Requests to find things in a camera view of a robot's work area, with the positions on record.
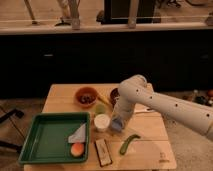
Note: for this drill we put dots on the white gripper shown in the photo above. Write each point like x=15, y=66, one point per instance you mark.
x=119, y=121

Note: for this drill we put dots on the black rectangular eraser block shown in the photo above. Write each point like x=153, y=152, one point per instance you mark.
x=103, y=152

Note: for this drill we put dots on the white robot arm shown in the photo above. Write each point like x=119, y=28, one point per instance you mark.
x=133, y=90

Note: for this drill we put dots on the orange round fruit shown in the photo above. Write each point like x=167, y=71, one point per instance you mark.
x=77, y=149

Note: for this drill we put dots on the green chili pepper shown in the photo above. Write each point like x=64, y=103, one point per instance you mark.
x=124, y=146

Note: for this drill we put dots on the white handled utensil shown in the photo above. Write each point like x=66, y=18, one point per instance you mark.
x=145, y=110

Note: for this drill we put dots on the green sponge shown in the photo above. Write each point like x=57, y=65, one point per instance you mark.
x=100, y=109

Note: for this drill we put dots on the black stand leg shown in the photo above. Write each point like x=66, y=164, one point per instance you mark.
x=3, y=118

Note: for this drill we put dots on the green plastic tray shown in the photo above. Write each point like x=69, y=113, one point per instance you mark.
x=47, y=138

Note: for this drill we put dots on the white paper cup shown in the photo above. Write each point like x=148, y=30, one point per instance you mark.
x=101, y=122

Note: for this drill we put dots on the orange bowl with dark contents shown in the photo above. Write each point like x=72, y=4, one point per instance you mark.
x=86, y=97

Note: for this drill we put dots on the grey folded cloth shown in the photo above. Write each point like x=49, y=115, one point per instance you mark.
x=79, y=135

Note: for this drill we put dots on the dark brown cup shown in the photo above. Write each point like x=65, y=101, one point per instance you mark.
x=114, y=95

